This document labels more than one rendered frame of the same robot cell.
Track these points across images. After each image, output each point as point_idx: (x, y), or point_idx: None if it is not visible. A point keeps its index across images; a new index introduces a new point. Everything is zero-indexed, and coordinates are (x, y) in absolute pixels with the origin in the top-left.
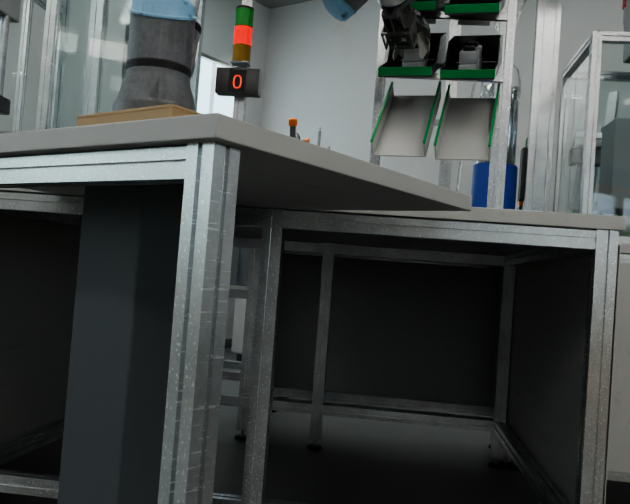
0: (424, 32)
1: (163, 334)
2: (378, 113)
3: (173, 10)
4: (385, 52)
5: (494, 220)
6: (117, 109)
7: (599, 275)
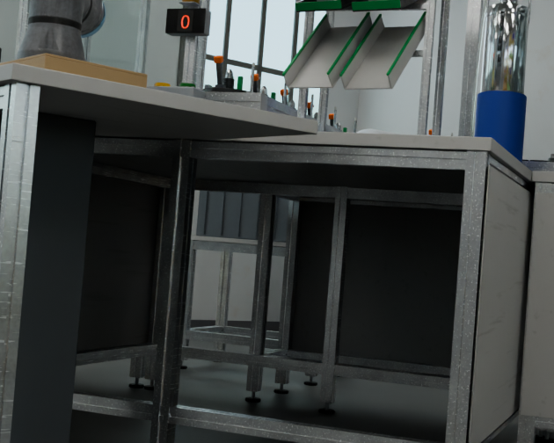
0: None
1: (49, 238)
2: None
3: None
4: None
5: (371, 144)
6: (18, 58)
7: (468, 194)
